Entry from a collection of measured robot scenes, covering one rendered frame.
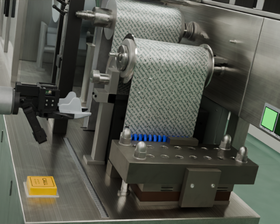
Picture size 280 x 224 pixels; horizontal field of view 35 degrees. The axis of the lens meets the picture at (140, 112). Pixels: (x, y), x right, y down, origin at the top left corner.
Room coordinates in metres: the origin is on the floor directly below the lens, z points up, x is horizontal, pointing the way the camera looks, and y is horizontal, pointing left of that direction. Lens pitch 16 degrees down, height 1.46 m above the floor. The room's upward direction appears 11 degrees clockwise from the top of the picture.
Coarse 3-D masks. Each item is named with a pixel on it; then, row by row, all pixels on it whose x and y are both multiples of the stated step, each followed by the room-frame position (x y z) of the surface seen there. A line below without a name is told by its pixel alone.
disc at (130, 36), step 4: (128, 36) 1.33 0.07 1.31; (132, 36) 1.30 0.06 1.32; (132, 40) 1.29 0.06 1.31; (132, 44) 1.29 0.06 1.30; (136, 48) 1.26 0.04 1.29; (136, 52) 1.26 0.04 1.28; (136, 56) 1.25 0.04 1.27; (132, 64) 1.26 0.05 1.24; (132, 68) 1.25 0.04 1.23; (132, 72) 1.25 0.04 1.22; (120, 76) 1.34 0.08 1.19; (128, 76) 1.27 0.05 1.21; (124, 80) 1.30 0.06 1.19; (128, 80) 1.27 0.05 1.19
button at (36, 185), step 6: (30, 180) 1.07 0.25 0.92; (36, 180) 1.08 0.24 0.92; (42, 180) 1.08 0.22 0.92; (48, 180) 1.09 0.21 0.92; (30, 186) 1.04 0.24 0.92; (36, 186) 1.05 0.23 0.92; (42, 186) 1.05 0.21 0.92; (48, 186) 1.06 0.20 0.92; (54, 186) 1.06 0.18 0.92; (30, 192) 1.03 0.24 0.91; (36, 192) 1.04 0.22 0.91; (42, 192) 1.05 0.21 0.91; (48, 192) 1.05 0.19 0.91; (54, 192) 1.06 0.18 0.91
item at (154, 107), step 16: (144, 80) 1.28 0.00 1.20; (160, 80) 1.29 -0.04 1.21; (144, 96) 1.28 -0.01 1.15; (160, 96) 1.30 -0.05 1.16; (176, 96) 1.32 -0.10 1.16; (192, 96) 1.34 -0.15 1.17; (128, 112) 1.26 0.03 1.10; (144, 112) 1.28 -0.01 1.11; (160, 112) 1.30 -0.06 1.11; (176, 112) 1.32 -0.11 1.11; (192, 112) 1.34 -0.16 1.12; (128, 128) 1.27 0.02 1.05; (144, 128) 1.29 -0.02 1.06; (160, 128) 1.31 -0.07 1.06; (176, 128) 1.33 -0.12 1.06; (192, 128) 1.35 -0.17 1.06
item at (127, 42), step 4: (124, 40) 1.33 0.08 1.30; (128, 40) 1.30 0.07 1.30; (124, 44) 1.33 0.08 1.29; (128, 44) 1.29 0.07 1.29; (128, 48) 1.29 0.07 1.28; (132, 48) 1.28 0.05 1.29; (132, 52) 1.27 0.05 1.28; (132, 56) 1.26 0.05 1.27; (208, 56) 1.38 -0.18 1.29; (128, 60) 1.27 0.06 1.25; (132, 60) 1.26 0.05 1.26; (208, 60) 1.37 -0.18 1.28; (128, 64) 1.27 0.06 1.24; (208, 64) 1.36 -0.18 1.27; (128, 68) 1.26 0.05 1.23; (208, 68) 1.36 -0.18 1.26; (120, 72) 1.32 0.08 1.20; (124, 72) 1.29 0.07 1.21; (128, 72) 1.27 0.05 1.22; (208, 72) 1.36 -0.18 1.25; (124, 76) 1.29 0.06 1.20
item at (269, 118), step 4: (268, 108) 1.18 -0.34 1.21; (264, 112) 1.19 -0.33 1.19; (268, 112) 1.17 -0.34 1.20; (272, 112) 1.16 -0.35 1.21; (264, 116) 1.18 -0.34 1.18; (268, 116) 1.17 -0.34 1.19; (272, 116) 1.15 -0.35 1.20; (264, 120) 1.18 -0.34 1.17; (268, 120) 1.16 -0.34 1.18; (272, 120) 1.15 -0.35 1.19; (264, 124) 1.17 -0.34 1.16; (268, 124) 1.16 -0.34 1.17; (272, 124) 1.15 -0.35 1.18; (268, 128) 1.16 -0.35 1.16; (272, 128) 1.14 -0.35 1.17
